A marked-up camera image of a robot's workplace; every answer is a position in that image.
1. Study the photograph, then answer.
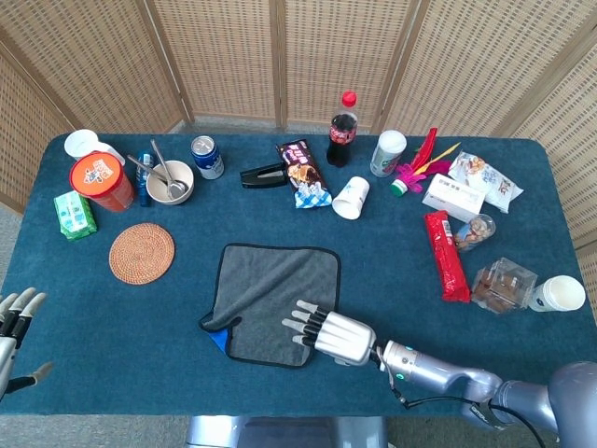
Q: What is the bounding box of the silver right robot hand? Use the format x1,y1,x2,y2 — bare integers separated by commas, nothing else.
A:
281,300,378,368

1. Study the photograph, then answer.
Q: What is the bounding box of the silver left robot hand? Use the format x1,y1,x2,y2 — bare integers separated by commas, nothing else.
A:
0,287,55,398

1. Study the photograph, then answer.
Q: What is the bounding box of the grey microfibre cloth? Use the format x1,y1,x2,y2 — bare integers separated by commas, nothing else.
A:
199,243,342,370

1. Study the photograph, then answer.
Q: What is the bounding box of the blue table cloth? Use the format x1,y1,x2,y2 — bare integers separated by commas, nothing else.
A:
0,133,597,417

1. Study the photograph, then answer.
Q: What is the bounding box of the grey robot torso base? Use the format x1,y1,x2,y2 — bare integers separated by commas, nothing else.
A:
186,414,388,448

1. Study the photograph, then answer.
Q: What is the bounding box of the red biscuit pack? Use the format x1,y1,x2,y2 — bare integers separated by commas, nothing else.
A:
423,210,472,303

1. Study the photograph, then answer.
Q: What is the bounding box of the green tissue pack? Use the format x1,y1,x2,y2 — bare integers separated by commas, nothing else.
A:
53,189,99,242

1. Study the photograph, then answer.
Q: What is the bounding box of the clear plastic box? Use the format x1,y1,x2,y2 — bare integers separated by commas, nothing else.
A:
470,257,539,315

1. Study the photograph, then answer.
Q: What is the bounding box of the clear snack cup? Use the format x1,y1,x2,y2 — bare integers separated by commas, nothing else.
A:
451,213,497,253

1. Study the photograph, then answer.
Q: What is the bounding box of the brown snack bag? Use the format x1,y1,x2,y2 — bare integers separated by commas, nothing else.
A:
275,137,333,210

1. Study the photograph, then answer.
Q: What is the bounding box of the round woven rattan coaster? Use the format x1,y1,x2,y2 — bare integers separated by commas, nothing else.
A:
108,222,176,286

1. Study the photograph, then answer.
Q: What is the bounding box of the pink feather shuttlecock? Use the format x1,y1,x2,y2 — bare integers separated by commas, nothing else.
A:
390,127,462,197

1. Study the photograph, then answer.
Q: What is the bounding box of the white tissue box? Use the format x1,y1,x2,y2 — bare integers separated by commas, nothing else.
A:
421,173,487,224

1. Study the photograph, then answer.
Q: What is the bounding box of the black stapler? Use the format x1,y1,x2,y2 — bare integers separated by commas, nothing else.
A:
239,161,288,189

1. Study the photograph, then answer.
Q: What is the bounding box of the green and white porridge can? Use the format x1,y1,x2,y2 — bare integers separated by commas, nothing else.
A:
369,130,410,178

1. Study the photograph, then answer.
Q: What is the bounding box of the cola bottle red cap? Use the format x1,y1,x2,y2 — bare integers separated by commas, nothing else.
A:
326,91,360,168

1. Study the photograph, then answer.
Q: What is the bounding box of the orange instant noodle tub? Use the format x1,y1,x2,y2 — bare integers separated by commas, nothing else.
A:
69,151,136,214

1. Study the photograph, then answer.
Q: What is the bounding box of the white snack bag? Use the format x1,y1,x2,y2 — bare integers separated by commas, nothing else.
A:
447,150,525,215

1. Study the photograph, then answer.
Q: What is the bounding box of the white paper cup blue logo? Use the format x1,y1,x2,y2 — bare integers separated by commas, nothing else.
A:
528,274,587,313

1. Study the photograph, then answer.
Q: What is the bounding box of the small blue bottle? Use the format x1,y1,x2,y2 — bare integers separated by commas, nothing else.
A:
135,149,157,208

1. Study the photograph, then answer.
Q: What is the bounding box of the blue and white drink can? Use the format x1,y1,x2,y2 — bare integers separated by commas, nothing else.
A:
190,135,226,181

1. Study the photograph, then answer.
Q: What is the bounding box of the beige ribbed bowl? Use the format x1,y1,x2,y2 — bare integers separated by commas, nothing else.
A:
146,160,195,206

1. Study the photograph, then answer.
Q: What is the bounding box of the white plastic lidded cup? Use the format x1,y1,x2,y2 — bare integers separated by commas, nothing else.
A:
63,129,126,165

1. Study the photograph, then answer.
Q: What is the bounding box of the metal spoon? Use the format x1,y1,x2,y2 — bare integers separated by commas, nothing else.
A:
149,138,187,201
126,154,190,193

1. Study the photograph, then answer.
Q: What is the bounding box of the rattan folding screen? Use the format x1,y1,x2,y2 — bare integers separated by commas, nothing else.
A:
0,0,597,251

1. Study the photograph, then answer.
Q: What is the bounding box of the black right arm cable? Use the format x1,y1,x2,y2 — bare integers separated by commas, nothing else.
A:
372,347,561,444

